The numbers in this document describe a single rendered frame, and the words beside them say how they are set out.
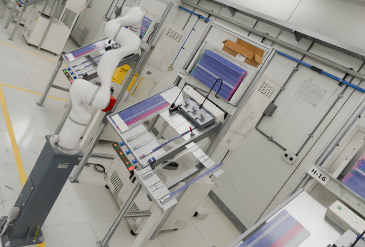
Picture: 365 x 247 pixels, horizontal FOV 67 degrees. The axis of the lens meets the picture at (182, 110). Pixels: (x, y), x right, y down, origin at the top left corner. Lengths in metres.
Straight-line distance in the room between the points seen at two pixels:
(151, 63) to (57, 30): 3.32
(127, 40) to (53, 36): 4.76
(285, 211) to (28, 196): 1.53
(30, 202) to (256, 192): 2.56
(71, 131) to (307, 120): 2.62
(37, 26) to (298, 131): 5.03
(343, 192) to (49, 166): 1.67
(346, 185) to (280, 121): 1.95
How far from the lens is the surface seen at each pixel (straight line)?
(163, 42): 3.37
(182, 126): 2.24
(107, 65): 1.66
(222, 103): 2.24
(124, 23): 1.73
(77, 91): 1.66
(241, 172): 3.77
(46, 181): 1.89
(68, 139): 1.77
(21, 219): 2.07
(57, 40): 6.43
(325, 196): 2.02
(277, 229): 1.74
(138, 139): 2.21
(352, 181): 1.80
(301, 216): 1.82
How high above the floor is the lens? 1.59
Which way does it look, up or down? 12 degrees down
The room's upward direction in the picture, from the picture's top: 31 degrees clockwise
